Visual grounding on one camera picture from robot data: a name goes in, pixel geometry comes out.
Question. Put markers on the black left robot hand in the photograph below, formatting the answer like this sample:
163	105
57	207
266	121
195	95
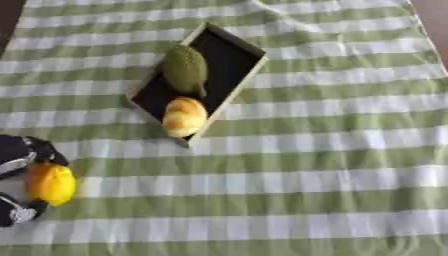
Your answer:
16	151

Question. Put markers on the yellow toy fruit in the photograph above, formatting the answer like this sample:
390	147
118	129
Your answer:
52	183

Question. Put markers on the tan cardboard box black inside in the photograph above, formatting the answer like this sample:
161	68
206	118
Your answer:
227	63

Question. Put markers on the yellow orange bread toy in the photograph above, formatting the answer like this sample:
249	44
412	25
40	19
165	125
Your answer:
184	116

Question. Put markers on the green spiky toy durian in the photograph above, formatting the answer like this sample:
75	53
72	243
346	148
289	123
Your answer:
185	68

